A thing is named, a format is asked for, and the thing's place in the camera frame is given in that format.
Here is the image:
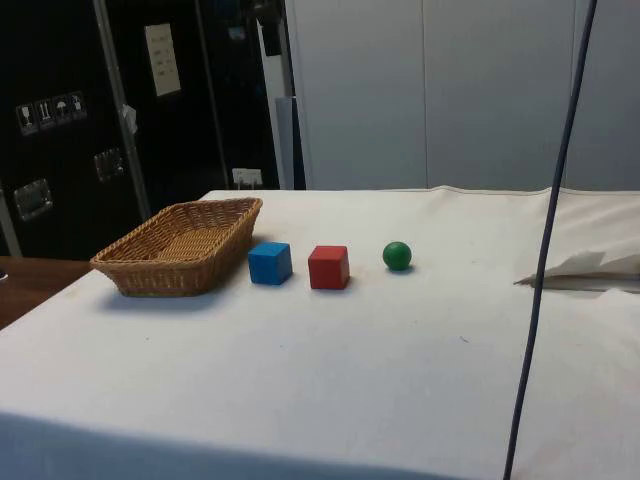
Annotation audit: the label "green ball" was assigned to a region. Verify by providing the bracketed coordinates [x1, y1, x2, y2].
[382, 240, 413, 273]

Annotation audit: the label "brown wicker basket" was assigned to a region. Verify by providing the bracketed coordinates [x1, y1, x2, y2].
[89, 197, 264, 298]

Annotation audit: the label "red cube block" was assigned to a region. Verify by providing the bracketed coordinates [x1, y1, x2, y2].
[307, 244, 351, 291]

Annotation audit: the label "blue cube block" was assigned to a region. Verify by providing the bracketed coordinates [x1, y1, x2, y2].
[247, 241, 293, 286]

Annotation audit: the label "pale lockers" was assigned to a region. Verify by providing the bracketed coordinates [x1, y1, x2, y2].
[283, 0, 640, 192]

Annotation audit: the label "black cabinet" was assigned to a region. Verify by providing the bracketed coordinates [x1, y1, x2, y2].
[0, 0, 282, 262]

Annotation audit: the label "black cable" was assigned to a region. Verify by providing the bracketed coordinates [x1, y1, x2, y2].
[503, 0, 600, 480]

